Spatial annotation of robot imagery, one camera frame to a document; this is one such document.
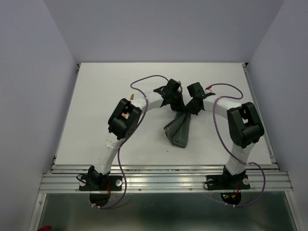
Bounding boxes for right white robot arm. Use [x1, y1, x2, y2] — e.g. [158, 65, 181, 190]
[186, 82, 265, 190]

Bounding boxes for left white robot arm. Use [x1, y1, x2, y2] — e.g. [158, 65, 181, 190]
[86, 79, 191, 190]

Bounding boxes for red object at corner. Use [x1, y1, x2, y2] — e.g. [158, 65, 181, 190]
[37, 225, 52, 231]

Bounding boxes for aluminium mounting rail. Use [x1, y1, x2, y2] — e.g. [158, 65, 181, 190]
[39, 163, 293, 193]

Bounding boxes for grey cloth napkin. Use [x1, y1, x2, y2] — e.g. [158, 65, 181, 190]
[164, 112, 191, 148]

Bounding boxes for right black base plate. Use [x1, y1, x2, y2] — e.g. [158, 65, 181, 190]
[204, 175, 251, 191]

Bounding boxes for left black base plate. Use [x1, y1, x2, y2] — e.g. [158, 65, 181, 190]
[77, 174, 123, 192]

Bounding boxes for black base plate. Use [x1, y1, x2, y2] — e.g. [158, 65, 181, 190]
[204, 175, 251, 191]
[77, 174, 123, 192]

